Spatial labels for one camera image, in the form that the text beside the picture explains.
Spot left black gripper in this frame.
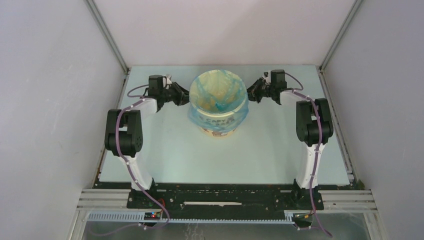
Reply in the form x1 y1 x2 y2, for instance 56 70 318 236
159 82 197 107

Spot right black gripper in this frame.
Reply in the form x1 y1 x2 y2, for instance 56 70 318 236
238 77 276 104

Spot yellow capybara trash bin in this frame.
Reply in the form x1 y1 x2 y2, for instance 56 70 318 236
188 69 249 138

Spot blue plastic trash bag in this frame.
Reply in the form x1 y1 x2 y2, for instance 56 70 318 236
187 69 249 131

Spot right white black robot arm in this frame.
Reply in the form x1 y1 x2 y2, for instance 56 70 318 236
247 69 334 209

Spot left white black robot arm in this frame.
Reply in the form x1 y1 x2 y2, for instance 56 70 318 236
104 74 189 208

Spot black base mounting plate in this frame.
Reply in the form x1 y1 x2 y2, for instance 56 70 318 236
126 183 324 220

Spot left small circuit board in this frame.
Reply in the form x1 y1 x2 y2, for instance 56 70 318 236
143 212 161 221

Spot small circuit board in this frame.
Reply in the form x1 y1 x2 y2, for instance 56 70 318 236
143 212 161 221
292 213 314 222

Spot right small circuit board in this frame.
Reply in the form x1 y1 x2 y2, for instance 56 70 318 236
292 213 314 222

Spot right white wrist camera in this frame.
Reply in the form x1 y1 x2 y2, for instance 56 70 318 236
262 71 271 85

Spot white toothed cable duct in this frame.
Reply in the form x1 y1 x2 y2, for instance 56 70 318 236
86 211 294 224

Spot aluminium frame rail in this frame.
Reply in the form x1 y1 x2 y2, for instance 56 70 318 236
76 189 378 213

